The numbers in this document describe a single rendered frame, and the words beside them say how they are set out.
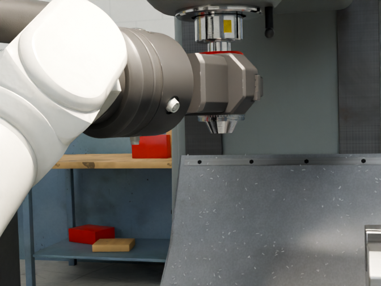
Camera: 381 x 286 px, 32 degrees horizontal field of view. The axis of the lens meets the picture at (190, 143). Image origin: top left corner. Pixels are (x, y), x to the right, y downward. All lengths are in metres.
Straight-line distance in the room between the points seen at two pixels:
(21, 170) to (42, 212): 5.22
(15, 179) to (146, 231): 4.88
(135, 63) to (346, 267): 0.54
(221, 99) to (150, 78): 0.10
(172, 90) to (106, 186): 4.80
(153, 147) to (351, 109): 3.58
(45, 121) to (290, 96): 0.67
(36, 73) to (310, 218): 0.66
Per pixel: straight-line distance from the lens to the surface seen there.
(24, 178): 0.38
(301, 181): 1.00
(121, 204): 5.28
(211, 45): 0.65
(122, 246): 4.68
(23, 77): 0.39
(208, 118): 0.64
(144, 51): 0.50
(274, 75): 1.02
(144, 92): 0.49
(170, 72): 0.52
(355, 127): 1.01
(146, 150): 4.54
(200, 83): 0.56
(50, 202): 5.55
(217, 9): 0.62
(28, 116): 0.38
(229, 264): 0.97
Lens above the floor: 1.22
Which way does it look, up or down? 3 degrees down
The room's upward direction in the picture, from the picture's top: 2 degrees counter-clockwise
